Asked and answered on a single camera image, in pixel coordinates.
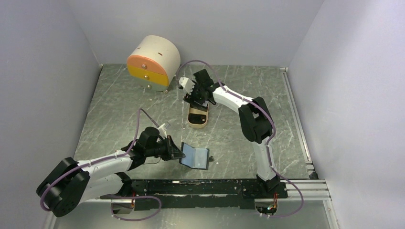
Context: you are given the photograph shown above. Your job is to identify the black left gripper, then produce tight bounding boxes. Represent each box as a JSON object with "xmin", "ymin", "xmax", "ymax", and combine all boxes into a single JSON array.
[{"xmin": 145, "ymin": 135, "xmax": 185, "ymax": 160}]

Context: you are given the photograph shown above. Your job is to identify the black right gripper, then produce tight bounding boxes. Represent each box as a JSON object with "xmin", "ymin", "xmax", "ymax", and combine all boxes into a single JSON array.
[{"xmin": 183, "ymin": 81, "xmax": 205, "ymax": 109}]

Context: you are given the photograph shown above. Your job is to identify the black leather card holder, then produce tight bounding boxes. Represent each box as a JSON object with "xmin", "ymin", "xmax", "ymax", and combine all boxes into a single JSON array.
[{"xmin": 179, "ymin": 142, "xmax": 210, "ymax": 170}]

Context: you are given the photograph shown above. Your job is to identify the beige oval plastic tray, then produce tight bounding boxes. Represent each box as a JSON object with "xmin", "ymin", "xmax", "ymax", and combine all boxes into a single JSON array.
[{"xmin": 187, "ymin": 102, "xmax": 209, "ymax": 128}]

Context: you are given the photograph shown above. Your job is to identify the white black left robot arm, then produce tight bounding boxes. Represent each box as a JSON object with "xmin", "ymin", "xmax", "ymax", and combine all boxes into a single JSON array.
[{"xmin": 36, "ymin": 127, "xmax": 186, "ymax": 217}]

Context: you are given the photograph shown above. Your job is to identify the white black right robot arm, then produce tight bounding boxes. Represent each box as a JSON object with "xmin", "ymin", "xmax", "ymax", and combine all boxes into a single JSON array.
[{"xmin": 179, "ymin": 69, "xmax": 280, "ymax": 198}]

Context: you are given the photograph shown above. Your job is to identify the stack of credit cards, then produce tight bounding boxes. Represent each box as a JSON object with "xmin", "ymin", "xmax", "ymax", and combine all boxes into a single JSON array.
[{"xmin": 183, "ymin": 94, "xmax": 208, "ymax": 110}]

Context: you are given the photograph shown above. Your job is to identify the black card in tray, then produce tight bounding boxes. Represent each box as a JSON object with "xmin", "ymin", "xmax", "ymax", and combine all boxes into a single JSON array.
[{"xmin": 188, "ymin": 113, "xmax": 207, "ymax": 125}]

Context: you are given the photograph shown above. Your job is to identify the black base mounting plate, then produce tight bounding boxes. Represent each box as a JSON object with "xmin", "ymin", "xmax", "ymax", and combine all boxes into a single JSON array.
[{"xmin": 99, "ymin": 178, "xmax": 288, "ymax": 211}]

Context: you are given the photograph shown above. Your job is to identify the cream mini drawer cabinet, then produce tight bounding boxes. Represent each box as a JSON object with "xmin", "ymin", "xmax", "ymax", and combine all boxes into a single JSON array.
[{"xmin": 127, "ymin": 35, "xmax": 181, "ymax": 92}]

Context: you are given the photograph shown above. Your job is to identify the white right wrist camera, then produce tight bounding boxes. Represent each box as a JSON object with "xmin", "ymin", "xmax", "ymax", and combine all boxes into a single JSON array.
[{"xmin": 178, "ymin": 77, "xmax": 195, "ymax": 94}]

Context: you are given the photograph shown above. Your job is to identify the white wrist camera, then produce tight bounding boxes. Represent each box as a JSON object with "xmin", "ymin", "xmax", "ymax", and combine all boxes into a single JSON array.
[
  {"xmin": 178, "ymin": 77, "xmax": 195, "ymax": 94},
  {"xmin": 158, "ymin": 122, "xmax": 171, "ymax": 139}
]

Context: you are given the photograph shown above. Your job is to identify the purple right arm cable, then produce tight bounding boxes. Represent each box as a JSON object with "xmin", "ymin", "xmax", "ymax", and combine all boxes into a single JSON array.
[{"xmin": 175, "ymin": 60, "xmax": 305, "ymax": 219}]

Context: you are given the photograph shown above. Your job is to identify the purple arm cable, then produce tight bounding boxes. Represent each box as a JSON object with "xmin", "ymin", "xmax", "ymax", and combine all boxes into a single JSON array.
[
  {"xmin": 175, "ymin": 60, "xmax": 305, "ymax": 219},
  {"xmin": 39, "ymin": 108, "xmax": 163, "ymax": 222}
]

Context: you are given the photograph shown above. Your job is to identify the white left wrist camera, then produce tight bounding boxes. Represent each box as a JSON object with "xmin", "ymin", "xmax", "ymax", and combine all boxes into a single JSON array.
[{"xmin": 158, "ymin": 122, "xmax": 171, "ymax": 139}]

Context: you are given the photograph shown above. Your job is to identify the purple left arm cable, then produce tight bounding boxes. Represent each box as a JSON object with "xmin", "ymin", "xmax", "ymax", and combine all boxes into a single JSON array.
[{"xmin": 39, "ymin": 108, "xmax": 163, "ymax": 222}]

